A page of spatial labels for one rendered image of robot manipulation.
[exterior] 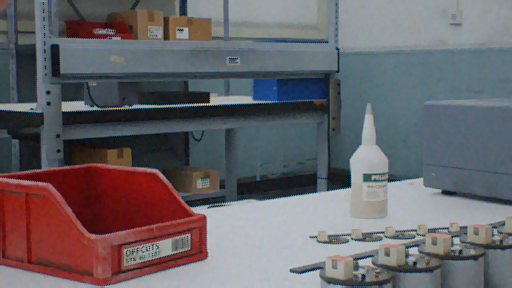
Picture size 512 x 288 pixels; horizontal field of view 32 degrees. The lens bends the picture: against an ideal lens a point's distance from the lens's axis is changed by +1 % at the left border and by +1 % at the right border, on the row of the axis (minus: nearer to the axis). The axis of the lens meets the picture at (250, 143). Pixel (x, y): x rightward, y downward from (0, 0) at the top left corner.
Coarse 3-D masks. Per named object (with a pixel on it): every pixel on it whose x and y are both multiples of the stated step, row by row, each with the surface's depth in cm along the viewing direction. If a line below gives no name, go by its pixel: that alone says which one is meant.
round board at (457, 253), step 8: (424, 248) 34; (456, 248) 33; (464, 248) 34; (472, 248) 34; (480, 248) 34; (440, 256) 33; (448, 256) 33; (456, 256) 33; (464, 256) 33; (472, 256) 33; (480, 256) 33
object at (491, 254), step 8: (488, 248) 35; (496, 248) 35; (504, 248) 35; (488, 256) 35; (496, 256) 35; (504, 256) 35; (488, 264) 35; (496, 264) 35; (504, 264) 35; (488, 272) 35; (496, 272) 35; (504, 272) 35; (488, 280) 35; (496, 280) 35; (504, 280) 35
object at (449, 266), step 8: (448, 264) 33; (456, 264) 33; (464, 264) 33; (472, 264) 33; (480, 264) 33; (448, 272) 33; (456, 272) 33; (464, 272) 33; (472, 272) 33; (480, 272) 33; (448, 280) 33; (456, 280) 33; (464, 280) 33; (472, 280) 33; (480, 280) 33
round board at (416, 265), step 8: (376, 256) 33; (416, 256) 33; (424, 256) 32; (432, 256) 33; (376, 264) 31; (384, 264) 31; (408, 264) 31; (416, 264) 31; (432, 264) 31; (440, 264) 31
